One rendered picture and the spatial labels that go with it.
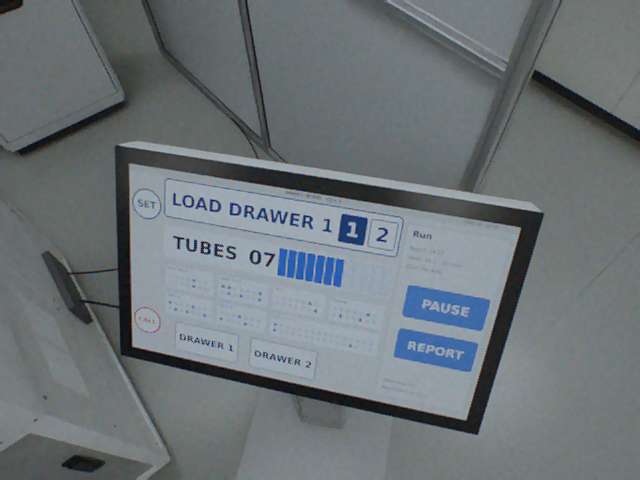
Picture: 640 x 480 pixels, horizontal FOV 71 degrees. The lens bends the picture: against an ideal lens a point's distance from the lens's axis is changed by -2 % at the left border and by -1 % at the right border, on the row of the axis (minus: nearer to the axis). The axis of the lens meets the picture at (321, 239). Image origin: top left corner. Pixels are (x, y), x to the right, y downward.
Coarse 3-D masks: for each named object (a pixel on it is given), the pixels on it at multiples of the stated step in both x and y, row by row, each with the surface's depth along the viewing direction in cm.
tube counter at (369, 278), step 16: (256, 256) 57; (272, 256) 57; (288, 256) 56; (304, 256) 56; (320, 256) 56; (336, 256) 55; (256, 272) 58; (272, 272) 58; (288, 272) 57; (304, 272) 57; (320, 272) 56; (336, 272) 56; (352, 272) 56; (368, 272) 55; (384, 272) 55; (336, 288) 57; (352, 288) 56; (368, 288) 56; (384, 288) 55
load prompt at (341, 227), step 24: (168, 192) 57; (192, 192) 56; (216, 192) 56; (240, 192) 55; (168, 216) 58; (192, 216) 57; (216, 216) 57; (240, 216) 56; (264, 216) 55; (288, 216) 55; (312, 216) 54; (336, 216) 54; (360, 216) 53; (384, 216) 53; (312, 240) 55; (336, 240) 55; (360, 240) 54; (384, 240) 54
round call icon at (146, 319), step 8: (136, 304) 63; (136, 312) 63; (144, 312) 63; (152, 312) 63; (160, 312) 63; (136, 320) 64; (144, 320) 64; (152, 320) 63; (160, 320) 63; (136, 328) 64; (144, 328) 64; (152, 328) 64; (160, 328) 63; (160, 336) 64
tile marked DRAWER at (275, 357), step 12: (252, 348) 62; (264, 348) 61; (276, 348) 61; (288, 348) 61; (300, 348) 60; (252, 360) 62; (264, 360) 62; (276, 360) 62; (288, 360) 61; (300, 360) 61; (312, 360) 60; (276, 372) 62; (288, 372) 62; (300, 372) 61; (312, 372) 61
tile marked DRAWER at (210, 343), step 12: (180, 324) 63; (180, 336) 63; (192, 336) 63; (204, 336) 62; (216, 336) 62; (228, 336) 62; (180, 348) 64; (192, 348) 63; (204, 348) 63; (216, 348) 63; (228, 348) 62; (228, 360) 63
